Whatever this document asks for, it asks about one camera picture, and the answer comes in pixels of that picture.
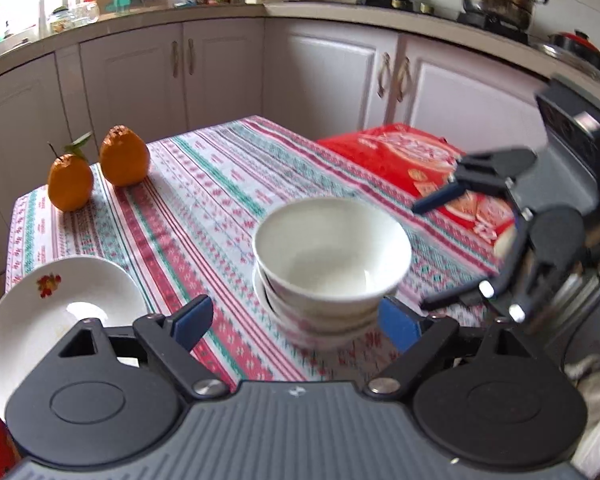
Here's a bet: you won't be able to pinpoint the white kitchen cabinets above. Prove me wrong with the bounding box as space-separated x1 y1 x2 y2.
0 9 546 274

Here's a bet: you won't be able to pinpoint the bumpy orange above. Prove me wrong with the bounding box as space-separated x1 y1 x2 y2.
99 125 150 188

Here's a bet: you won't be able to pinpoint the red printed carton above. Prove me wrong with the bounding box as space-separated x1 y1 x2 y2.
318 124 516 259

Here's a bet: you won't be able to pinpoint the white plate with fruit print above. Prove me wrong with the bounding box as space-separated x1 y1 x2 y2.
0 256 148 419

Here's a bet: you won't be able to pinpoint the orange with green leaf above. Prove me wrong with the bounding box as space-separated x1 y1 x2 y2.
47 132 94 212

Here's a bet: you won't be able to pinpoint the red lidded pot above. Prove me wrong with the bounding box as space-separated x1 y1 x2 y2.
550 30 600 70

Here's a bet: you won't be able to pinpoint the white bowl pink flowers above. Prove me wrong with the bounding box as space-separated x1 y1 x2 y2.
252 264 380 333
252 197 412 302

